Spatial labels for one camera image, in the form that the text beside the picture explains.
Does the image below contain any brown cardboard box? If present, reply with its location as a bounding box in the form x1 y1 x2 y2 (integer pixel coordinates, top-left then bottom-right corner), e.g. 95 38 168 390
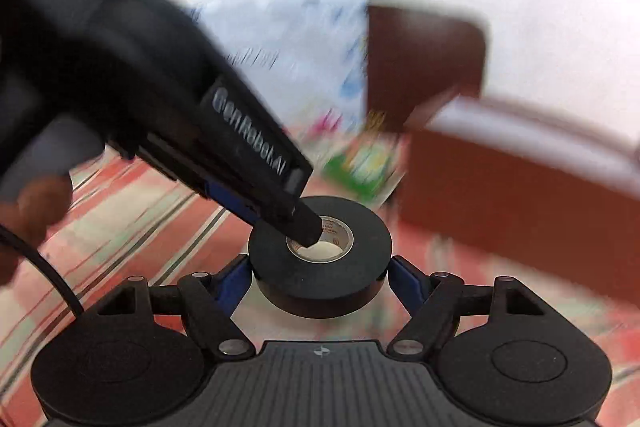
365 0 640 303

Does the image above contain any plaid blanket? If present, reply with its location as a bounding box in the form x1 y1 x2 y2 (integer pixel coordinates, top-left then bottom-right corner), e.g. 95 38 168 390
0 127 640 427

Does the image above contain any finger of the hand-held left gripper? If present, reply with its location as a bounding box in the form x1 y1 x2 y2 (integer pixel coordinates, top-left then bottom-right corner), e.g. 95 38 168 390
206 181 262 226
260 201 323 251

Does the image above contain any clear plastic bag of packets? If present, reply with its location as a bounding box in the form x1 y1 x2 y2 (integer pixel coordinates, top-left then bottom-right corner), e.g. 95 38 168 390
322 111 407 204

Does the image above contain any floral plastic sheet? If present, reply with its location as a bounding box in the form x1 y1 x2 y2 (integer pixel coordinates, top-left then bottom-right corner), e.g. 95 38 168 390
189 0 372 144

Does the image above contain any black tape roll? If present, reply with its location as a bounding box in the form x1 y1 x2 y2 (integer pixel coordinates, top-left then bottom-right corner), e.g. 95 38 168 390
248 196 393 319

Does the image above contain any black cable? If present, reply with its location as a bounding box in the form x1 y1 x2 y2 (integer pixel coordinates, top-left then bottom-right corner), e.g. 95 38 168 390
0 224 85 317

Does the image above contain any person's left hand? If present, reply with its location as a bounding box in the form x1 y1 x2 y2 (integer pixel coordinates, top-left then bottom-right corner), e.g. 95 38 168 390
0 178 74 289

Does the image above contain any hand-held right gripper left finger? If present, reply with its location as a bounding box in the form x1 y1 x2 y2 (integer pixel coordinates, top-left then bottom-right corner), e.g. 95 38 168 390
97 254 253 356

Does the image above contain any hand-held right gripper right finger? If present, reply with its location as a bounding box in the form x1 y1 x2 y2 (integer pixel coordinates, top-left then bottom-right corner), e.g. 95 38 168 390
387 256 548 355

